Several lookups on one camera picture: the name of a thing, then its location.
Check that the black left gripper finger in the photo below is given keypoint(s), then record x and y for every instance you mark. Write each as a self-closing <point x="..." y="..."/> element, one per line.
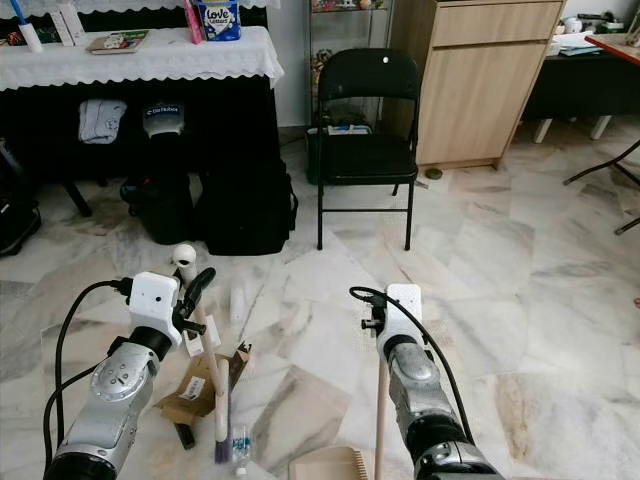
<point x="196" y="288"/>

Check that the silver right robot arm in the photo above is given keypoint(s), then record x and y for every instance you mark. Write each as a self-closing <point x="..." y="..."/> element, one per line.
<point x="420" y="400"/>

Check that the small round floor object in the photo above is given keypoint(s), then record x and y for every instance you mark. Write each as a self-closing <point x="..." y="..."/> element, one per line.
<point x="434" y="173"/>

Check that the brown cardboard piece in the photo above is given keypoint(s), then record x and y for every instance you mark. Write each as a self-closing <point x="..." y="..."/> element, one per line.
<point x="190" y="395"/>

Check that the large black backpack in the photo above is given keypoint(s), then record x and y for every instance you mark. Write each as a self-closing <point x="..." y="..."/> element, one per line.
<point x="245" y="210"/>

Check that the small black debris piece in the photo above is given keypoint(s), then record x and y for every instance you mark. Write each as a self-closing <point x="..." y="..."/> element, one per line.
<point x="186" y="437"/>

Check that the small clear plastic bottle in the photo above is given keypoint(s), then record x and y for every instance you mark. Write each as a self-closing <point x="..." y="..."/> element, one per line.
<point x="241" y="450"/>

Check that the black folding chair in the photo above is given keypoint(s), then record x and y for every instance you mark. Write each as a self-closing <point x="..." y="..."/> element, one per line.
<point x="365" y="155"/>

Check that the long black-skirted table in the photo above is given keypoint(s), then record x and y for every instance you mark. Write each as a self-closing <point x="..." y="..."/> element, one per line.
<point x="230" y="120"/>

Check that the green storage box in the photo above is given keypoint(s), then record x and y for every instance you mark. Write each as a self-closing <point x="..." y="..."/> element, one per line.
<point x="311" y="155"/>

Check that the grey folded cloth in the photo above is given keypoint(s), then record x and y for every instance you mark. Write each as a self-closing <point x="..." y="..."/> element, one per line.
<point x="102" y="121"/>

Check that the black soft bag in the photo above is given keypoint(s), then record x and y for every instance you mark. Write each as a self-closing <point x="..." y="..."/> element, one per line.
<point x="18" y="215"/>

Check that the white lace tablecloth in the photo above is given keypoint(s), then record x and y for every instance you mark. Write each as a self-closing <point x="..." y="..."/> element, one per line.
<point x="150" y="65"/>

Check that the light wooden cabinet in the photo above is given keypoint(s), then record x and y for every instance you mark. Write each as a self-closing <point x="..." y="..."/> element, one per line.
<point x="480" y="95"/>

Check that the flat brown book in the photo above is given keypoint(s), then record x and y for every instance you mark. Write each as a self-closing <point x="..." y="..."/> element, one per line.
<point x="118" y="41"/>

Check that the blue Love Letters tin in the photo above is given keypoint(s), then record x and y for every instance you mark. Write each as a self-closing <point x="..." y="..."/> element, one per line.
<point x="220" y="20"/>

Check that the glass display cabinet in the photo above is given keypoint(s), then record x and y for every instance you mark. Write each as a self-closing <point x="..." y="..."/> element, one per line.
<point x="325" y="35"/>

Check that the white cardboard boxes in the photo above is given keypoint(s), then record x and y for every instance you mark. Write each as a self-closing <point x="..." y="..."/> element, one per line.
<point x="68" y="25"/>

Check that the dark desk white legs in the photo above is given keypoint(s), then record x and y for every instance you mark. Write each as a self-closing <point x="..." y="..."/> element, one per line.
<point x="580" y="85"/>

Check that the red folding table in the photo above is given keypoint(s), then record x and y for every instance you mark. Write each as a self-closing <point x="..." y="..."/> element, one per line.
<point x="615" y="46"/>

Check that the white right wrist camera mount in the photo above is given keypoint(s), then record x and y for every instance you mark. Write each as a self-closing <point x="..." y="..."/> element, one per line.
<point x="405" y="305"/>

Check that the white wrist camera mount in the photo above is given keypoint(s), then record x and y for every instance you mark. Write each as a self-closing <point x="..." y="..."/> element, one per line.
<point x="155" y="300"/>
<point x="405" y="305"/>

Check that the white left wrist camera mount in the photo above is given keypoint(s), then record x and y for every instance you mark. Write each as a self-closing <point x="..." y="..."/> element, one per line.
<point x="155" y="300"/>

